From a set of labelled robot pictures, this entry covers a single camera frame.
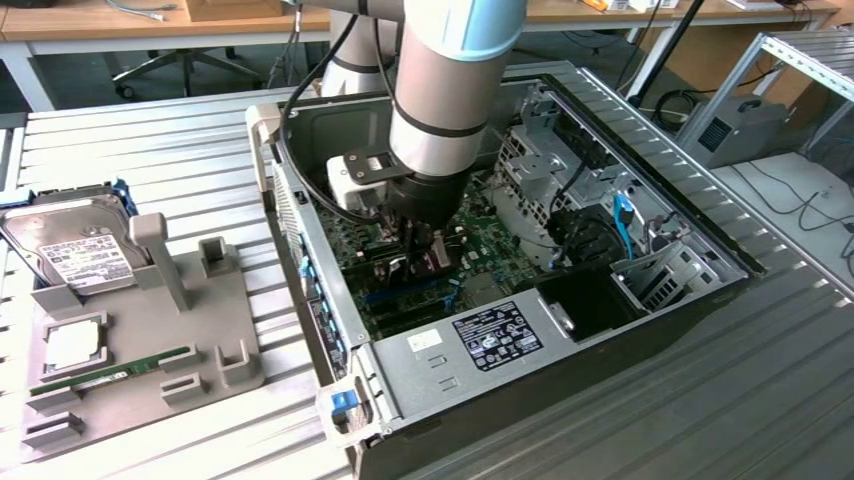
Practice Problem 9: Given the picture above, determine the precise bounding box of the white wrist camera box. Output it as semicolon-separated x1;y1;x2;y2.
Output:
324;152;413;211

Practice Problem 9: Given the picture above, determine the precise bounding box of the grey box with vent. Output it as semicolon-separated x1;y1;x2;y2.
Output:
677;29;854;166

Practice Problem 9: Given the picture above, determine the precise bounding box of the CPU socket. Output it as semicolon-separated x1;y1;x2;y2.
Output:
363;222;402;251

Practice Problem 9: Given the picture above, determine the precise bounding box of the wooden desk with clutter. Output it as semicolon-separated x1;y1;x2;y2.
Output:
506;0;842;101

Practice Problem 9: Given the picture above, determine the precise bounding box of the black stand pole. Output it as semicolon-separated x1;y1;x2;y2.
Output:
626;0;709;106

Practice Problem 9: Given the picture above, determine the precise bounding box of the grey power supply unit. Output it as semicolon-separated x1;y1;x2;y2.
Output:
366;287;575;421

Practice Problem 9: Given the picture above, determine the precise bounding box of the grey parts rack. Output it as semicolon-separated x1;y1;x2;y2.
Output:
19;212;268;464

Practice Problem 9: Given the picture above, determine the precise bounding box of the graphics card with metal bracket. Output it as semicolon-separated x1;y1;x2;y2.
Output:
343;233;463;301

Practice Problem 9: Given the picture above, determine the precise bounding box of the black wire bundle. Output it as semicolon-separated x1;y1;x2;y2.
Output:
550;209;626;264

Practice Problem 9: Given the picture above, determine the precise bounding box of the black office chair base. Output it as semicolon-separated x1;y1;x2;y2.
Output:
110;47;266;99

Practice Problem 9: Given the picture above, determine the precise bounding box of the silver CPU chip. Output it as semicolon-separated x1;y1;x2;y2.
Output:
44;322;108;371

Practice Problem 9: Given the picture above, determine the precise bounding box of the blue disk caddy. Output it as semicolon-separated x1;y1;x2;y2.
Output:
0;177;140;226

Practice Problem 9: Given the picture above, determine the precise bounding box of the metal disk bay cage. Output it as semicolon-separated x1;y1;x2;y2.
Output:
497;82;642;271

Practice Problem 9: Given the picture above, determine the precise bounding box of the silver hard disk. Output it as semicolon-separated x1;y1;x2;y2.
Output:
0;194;152;296

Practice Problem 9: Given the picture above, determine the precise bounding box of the wooden desk with white legs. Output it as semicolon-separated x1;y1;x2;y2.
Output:
0;0;335;114

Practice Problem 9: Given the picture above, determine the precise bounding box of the grey control box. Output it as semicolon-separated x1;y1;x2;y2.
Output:
693;94;813;169

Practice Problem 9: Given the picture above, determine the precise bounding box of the blue data wire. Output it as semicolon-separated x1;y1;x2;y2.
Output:
610;192;635;261

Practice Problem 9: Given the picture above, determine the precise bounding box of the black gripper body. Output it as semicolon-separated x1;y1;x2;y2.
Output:
388;171;470;232

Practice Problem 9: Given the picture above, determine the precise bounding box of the green motherboard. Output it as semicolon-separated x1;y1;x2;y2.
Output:
312;167;535;336

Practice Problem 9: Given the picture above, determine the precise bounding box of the green RAM stick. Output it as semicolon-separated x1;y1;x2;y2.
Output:
30;347;190;396

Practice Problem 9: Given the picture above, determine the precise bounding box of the open black PC case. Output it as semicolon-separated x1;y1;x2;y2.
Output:
246;72;769;480

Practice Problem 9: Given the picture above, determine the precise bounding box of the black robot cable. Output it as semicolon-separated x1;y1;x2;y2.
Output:
278;12;382;226

